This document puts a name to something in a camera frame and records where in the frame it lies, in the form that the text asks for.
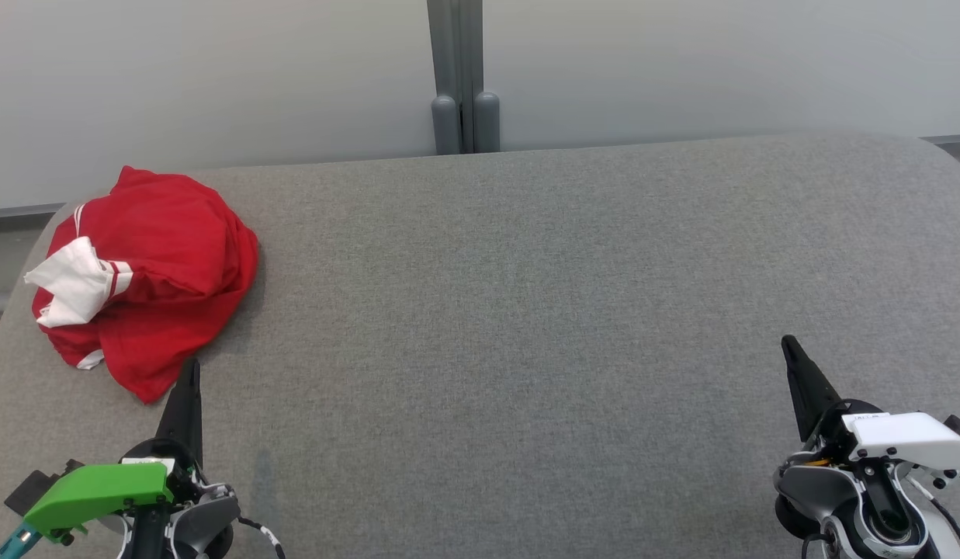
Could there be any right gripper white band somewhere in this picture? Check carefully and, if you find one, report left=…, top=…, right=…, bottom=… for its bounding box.
left=781, top=335, right=960, bottom=476

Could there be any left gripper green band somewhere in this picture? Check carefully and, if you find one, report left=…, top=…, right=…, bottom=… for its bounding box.
left=23, top=357, right=206, bottom=546

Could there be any red basketball jersey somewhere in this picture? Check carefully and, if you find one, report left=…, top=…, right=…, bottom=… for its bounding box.
left=24, top=233, right=259, bottom=404

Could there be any red shorts white trim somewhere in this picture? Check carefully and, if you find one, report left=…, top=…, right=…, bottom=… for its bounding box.
left=49, top=165, right=259, bottom=311

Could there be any black white striped cable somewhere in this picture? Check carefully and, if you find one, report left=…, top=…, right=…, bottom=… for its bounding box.
left=237, top=516, right=286, bottom=559

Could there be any thin black cable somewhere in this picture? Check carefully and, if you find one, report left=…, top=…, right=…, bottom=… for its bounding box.
left=931, top=498, right=960, bottom=558

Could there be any teal left camera cable plug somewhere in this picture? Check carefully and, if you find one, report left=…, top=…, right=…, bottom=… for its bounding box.
left=0, top=522, right=42, bottom=559

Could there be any grey partition bottom frame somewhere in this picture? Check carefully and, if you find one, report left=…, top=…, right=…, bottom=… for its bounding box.
left=0, top=203, right=65, bottom=222

